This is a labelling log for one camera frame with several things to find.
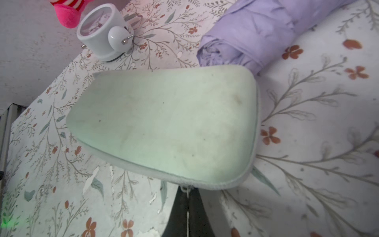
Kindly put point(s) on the white plush with glasses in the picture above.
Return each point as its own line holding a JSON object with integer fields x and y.
{"x": 69, "y": 12}

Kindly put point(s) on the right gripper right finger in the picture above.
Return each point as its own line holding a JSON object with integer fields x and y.
{"x": 198, "y": 222}

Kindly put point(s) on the floral table mat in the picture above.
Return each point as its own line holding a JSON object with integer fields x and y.
{"x": 317, "y": 168}

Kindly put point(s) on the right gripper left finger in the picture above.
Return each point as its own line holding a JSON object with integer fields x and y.
{"x": 177, "y": 224}

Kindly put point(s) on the purple umbrella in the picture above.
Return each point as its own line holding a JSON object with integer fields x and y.
{"x": 255, "y": 33}

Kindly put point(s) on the white alarm clock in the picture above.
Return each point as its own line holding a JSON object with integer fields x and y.
{"x": 106, "y": 33}

